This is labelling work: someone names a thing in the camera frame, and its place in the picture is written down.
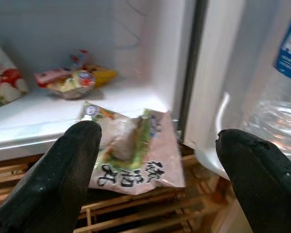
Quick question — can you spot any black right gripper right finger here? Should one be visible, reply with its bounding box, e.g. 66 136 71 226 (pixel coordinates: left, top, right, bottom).
215 128 291 233

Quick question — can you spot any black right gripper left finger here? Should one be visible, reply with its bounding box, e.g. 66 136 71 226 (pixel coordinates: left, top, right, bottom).
0 120 103 233

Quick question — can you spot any pink food packet black script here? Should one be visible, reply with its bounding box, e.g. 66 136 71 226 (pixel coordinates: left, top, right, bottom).
80 101 187 196

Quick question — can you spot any white-lined fridge door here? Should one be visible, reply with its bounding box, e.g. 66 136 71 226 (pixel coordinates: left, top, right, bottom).
184 0 291 181

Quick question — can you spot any stainless steel fridge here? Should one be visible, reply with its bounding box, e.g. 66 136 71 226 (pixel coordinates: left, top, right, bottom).
0 0 200 164

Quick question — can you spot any clear water bottle blue label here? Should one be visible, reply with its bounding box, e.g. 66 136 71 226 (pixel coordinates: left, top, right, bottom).
242 6 291 156

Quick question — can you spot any wooden wine rack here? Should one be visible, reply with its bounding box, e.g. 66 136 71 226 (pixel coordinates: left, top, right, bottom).
0 145 236 233

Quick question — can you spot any clear snack bag pink label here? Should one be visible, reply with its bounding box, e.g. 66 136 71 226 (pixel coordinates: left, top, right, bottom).
34 50 97 100

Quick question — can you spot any food box vegetable print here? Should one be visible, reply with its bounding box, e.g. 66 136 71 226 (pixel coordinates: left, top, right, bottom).
0 33 30 110

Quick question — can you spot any yellow snack packet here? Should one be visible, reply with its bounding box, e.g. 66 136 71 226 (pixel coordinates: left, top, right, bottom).
87 65 118 88

